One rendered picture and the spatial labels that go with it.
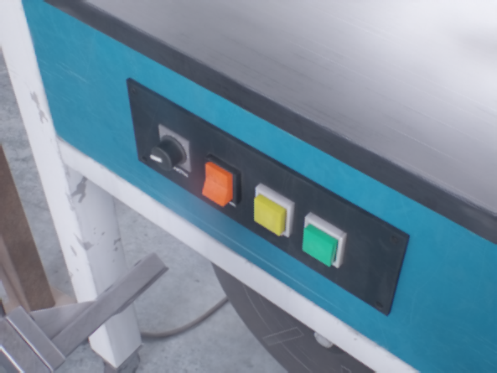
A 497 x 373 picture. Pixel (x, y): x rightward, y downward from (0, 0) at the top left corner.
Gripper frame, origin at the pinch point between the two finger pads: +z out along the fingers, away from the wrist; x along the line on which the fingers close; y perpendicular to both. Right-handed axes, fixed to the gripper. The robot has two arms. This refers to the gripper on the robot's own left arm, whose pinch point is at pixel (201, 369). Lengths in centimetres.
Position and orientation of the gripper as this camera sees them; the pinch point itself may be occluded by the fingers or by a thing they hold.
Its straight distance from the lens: 45.8
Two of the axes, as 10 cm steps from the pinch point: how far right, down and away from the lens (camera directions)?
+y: -4.6, 2.7, 8.4
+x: 6.2, 7.8, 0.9
